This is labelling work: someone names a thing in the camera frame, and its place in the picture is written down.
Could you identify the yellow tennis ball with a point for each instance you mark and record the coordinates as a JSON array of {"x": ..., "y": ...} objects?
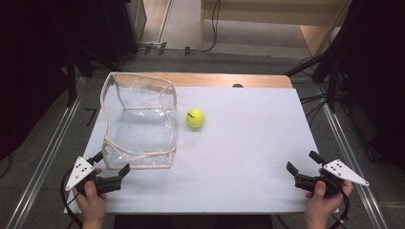
[{"x": 195, "y": 118}]

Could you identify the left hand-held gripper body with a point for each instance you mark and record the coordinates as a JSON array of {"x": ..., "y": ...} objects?
[{"x": 79, "y": 173}]

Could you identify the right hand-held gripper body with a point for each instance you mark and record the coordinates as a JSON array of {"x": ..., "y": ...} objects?
[{"x": 342, "y": 171}]

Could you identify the black tripod stand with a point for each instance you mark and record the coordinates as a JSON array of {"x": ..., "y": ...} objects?
[{"x": 318, "y": 62}]

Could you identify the black stand leg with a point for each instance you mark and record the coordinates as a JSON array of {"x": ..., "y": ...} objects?
[{"x": 71, "y": 79}]

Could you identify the light wooden furniture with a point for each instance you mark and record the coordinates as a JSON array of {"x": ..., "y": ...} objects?
[{"x": 315, "y": 35}]

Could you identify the person's right hand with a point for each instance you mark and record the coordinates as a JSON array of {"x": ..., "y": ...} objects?
[{"x": 320, "y": 206}]

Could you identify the person's left hand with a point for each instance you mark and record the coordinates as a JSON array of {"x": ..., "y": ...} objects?
[{"x": 92, "y": 206}]

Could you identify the transparent bag with beige trim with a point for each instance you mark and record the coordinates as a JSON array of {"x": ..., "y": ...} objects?
[{"x": 140, "y": 127}]

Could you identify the metal floor rail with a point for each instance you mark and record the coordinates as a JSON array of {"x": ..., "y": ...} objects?
[
  {"x": 44, "y": 159},
  {"x": 347, "y": 149}
]

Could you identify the black curtain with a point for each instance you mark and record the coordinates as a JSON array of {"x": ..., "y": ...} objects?
[
  {"x": 375, "y": 79},
  {"x": 38, "y": 63}
]

